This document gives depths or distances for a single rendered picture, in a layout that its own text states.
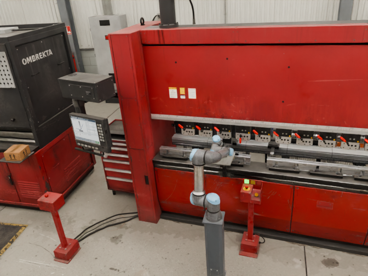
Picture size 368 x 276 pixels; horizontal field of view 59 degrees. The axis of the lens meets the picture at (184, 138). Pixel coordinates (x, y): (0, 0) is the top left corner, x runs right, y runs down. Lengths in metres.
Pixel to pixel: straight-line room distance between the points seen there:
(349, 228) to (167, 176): 2.00
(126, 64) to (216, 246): 1.94
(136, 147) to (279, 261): 1.95
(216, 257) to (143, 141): 1.41
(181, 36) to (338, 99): 1.54
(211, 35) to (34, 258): 3.11
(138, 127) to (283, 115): 1.50
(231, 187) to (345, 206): 1.14
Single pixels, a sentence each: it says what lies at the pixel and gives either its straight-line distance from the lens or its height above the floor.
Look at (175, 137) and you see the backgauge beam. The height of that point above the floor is 0.98.
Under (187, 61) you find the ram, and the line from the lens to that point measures 3.31.
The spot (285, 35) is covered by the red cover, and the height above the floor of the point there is 2.22.
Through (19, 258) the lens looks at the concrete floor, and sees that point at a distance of 4.40.
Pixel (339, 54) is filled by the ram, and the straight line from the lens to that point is 3.13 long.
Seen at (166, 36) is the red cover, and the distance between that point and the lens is 3.32.
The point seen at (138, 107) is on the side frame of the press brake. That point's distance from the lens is 3.46.
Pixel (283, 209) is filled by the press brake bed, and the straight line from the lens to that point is 3.73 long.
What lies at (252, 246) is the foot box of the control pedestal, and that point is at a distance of 3.77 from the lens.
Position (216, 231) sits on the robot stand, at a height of 0.68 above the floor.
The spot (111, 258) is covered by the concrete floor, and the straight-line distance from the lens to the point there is 3.96.
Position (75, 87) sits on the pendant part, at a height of 1.88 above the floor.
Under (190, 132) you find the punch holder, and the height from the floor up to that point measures 1.21.
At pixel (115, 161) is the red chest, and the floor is 0.61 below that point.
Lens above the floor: 2.76
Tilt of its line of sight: 26 degrees down
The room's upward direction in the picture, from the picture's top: 5 degrees counter-clockwise
